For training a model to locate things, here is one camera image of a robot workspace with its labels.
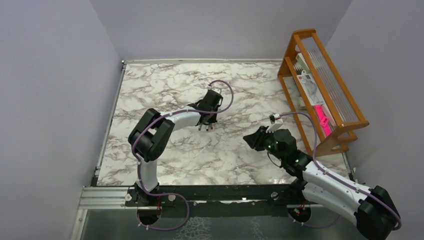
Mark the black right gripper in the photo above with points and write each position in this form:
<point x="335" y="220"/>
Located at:
<point x="255" y="140"/>

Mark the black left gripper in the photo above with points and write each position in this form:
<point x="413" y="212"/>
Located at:
<point x="213" y="119"/>

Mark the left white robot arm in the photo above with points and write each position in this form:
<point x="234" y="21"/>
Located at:
<point x="151" y="134"/>

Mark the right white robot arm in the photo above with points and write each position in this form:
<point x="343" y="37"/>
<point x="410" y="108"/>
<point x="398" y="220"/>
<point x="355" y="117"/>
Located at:
<point x="370" y="209"/>

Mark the white packaged item in rack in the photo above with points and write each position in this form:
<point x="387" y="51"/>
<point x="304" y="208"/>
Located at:
<point x="307" y="81"/>

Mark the orange wooden rack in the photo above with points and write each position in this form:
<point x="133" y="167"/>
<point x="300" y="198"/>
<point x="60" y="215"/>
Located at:
<point x="346" y="116"/>

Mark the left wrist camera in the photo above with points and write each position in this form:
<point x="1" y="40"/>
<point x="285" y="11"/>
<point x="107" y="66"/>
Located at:
<point x="218" y="90"/>

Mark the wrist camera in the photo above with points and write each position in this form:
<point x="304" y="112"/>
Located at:
<point x="276" y="122"/>
<point x="218" y="90"/>

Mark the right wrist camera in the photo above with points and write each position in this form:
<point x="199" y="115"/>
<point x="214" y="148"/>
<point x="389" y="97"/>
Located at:
<point x="276" y="122"/>

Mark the black mounting rail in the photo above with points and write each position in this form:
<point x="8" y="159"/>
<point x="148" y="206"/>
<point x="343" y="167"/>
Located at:
<point x="215" y="201"/>

